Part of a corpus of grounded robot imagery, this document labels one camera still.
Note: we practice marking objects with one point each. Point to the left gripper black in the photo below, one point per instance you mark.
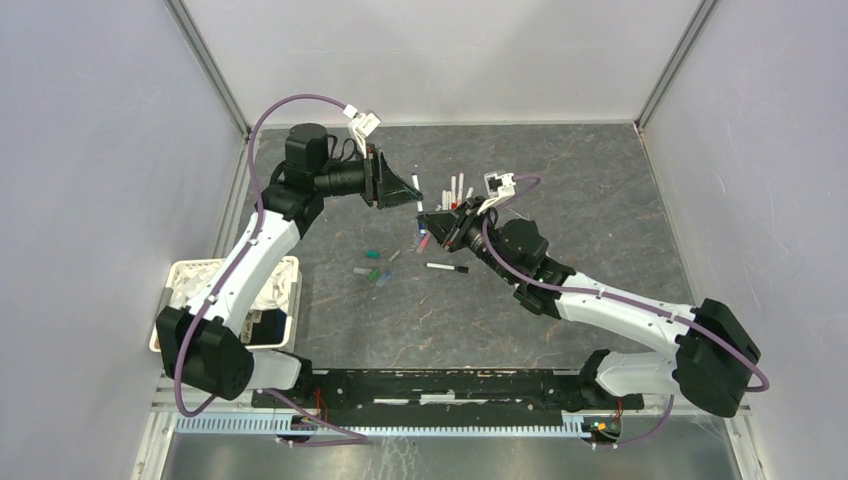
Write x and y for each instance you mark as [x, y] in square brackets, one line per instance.
[383, 188]

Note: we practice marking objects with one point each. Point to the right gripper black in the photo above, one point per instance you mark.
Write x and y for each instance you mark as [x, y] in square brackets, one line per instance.
[441, 224]

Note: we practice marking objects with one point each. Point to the blue capped white pen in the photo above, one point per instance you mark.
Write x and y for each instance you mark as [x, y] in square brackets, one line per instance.
[415, 180]

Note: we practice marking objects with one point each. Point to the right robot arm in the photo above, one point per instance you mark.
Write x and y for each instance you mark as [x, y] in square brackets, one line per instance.
[702, 353]

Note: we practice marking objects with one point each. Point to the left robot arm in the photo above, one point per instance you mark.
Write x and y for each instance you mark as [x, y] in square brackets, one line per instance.
[199, 342]

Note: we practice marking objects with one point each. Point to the red tipped white pen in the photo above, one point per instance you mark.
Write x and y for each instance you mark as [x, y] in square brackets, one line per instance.
[453, 206]

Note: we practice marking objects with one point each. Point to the black capped pen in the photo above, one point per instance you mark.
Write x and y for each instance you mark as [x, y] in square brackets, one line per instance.
[447, 267]

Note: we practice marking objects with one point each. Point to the white cloth in basket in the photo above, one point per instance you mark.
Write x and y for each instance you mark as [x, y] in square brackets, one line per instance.
[186, 279]

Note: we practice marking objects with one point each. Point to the white plastic basket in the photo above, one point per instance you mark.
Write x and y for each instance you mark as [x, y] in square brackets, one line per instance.
[271, 321]

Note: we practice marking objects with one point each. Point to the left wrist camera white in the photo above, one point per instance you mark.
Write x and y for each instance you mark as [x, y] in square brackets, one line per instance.
[362, 123]

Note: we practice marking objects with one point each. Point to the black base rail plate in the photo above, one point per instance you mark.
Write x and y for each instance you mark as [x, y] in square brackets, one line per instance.
[454, 398]

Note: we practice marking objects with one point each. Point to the white slotted cable duct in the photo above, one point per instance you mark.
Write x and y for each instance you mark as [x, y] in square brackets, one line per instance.
[294, 425]

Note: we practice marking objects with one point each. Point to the aluminium frame rail left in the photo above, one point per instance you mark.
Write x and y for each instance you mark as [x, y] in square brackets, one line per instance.
[203, 54]

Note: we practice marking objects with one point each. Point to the aluminium frame rail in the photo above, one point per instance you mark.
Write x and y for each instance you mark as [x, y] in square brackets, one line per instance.
[203, 54]
[675, 62]

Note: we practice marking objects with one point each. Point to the aluminium frame rail right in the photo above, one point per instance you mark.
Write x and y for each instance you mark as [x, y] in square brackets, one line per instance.
[675, 62]

